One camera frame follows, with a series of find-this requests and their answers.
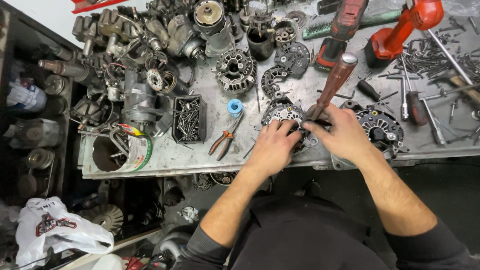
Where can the alternator with black cover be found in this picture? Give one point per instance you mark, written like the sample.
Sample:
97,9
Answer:
380,129

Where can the thin metal rod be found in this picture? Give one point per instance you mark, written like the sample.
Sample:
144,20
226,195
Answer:
257,98

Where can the grey alternator with rectifier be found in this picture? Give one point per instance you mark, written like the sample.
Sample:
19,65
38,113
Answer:
283,111

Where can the pile of screws and bolts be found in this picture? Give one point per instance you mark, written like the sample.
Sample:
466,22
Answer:
427,60

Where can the black tray of screws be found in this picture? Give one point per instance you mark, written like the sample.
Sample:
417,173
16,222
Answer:
188,120

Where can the person's right hand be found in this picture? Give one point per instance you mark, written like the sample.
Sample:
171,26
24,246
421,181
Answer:
345,135

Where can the black plastic alternator cover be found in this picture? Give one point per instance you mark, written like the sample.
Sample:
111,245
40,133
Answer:
293,57

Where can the open tin can with parts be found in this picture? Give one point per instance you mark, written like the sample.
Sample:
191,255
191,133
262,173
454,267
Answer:
125,152

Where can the red impact driver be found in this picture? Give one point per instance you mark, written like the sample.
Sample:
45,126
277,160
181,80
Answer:
397,33

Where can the grey fan impeller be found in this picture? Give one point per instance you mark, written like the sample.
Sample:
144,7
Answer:
108,217

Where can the steel socket nut driver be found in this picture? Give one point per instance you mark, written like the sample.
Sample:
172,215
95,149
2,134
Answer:
404,101

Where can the crumpled white paper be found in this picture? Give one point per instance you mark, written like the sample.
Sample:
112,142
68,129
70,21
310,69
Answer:
188,213

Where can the dark shelf with parts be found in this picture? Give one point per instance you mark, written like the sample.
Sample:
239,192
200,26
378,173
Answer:
30,123

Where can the black rectifier plate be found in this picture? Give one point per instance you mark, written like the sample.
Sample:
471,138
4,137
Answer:
273,79

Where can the person's black clothing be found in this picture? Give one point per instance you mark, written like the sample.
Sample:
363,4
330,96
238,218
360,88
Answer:
307,236

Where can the blue tape roll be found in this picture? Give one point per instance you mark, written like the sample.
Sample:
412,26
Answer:
235,108

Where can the black hex key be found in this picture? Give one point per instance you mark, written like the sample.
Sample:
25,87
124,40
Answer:
337,95

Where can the planetary gear housing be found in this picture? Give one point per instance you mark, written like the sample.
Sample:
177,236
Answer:
285,33

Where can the steel socket extension bar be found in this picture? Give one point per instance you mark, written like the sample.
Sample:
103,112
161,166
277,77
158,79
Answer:
433,122

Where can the white plastic bag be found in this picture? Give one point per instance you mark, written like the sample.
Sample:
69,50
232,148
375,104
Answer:
56,232

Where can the grey alternator stator housing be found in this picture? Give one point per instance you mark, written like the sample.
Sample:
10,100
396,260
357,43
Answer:
236,71

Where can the black metal cylinder housing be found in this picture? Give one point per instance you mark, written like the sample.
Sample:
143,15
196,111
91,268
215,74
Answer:
260,45

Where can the person's left hand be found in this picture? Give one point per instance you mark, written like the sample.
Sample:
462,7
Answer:
272,150

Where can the heap of starter motor parts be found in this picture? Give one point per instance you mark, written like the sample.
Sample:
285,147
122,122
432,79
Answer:
142,56

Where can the red plastic strip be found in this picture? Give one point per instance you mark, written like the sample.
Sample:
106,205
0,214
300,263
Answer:
97,5

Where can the orange black pliers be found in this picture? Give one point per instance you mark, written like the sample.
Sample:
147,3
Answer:
224,139

